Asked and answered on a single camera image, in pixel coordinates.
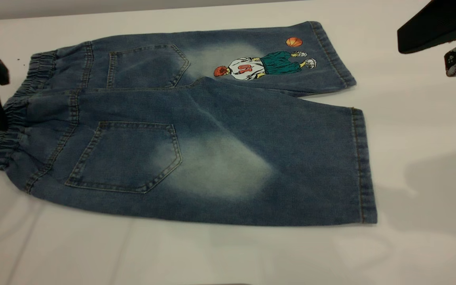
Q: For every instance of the blue denim shorts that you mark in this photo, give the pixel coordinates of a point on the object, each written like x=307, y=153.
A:
x=212, y=138

